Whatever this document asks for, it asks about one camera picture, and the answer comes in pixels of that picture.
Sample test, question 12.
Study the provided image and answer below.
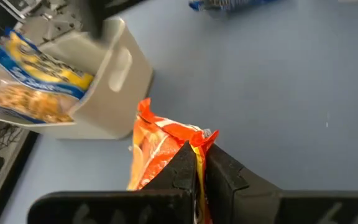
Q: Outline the black metal post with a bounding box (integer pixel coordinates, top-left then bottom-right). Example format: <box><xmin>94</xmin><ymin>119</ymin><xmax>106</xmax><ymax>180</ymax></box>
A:
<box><xmin>84</xmin><ymin>0</ymin><xmax>145</xmax><ymax>40</ymax></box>

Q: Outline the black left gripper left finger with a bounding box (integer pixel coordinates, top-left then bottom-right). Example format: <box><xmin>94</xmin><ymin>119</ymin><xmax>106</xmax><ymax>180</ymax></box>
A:
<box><xmin>26</xmin><ymin>141</ymin><xmax>198</xmax><ymax>224</ymax></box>

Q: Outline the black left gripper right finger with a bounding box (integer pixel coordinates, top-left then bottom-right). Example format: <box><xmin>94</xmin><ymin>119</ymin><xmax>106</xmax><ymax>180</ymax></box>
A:
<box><xmin>205</xmin><ymin>143</ymin><xmax>358</xmax><ymax>224</ymax></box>

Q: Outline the orange Maruchan ramen pack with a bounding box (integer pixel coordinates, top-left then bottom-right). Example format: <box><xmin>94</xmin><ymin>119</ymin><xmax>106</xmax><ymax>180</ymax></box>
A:
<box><xmin>126</xmin><ymin>98</ymin><xmax>220</xmax><ymax>224</ymax></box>

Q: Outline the white plastic bin with handle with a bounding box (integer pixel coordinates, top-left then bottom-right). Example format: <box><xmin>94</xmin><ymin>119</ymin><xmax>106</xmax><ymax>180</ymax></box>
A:
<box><xmin>0</xmin><ymin>17</ymin><xmax>154</xmax><ymax>140</ymax></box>

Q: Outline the blue Soy Sauce ramen pack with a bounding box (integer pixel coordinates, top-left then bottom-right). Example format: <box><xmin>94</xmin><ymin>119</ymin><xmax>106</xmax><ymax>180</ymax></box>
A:
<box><xmin>0</xmin><ymin>27</ymin><xmax>95</xmax><ymax>124</ymax></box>
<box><xmin>188</xmin><ymin>0</ymin><xmax>278</xmax><ymax>12</ymax></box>

